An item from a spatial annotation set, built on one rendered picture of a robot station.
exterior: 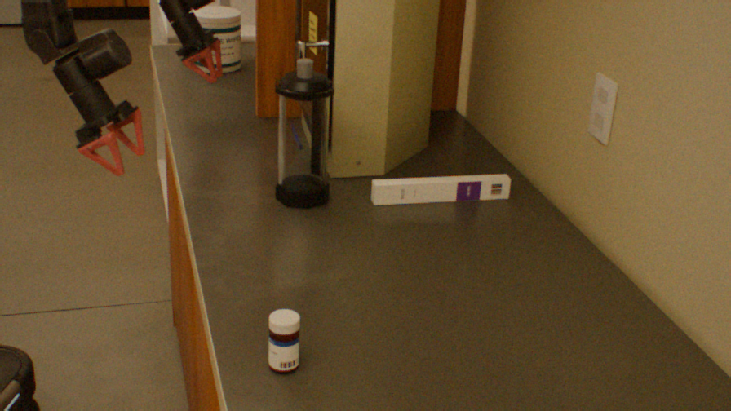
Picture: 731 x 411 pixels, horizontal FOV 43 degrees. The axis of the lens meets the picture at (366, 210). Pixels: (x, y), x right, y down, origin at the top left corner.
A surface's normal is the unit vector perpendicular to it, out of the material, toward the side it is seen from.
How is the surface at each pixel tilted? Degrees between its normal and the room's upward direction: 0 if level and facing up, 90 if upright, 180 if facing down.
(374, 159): 90
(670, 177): 90
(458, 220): 0
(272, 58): 90
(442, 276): 0
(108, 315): 0
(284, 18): 90
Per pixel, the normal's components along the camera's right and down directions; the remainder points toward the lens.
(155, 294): 0.05, -0.90
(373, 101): 0.26, 0.43
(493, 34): -0.96, 0.07
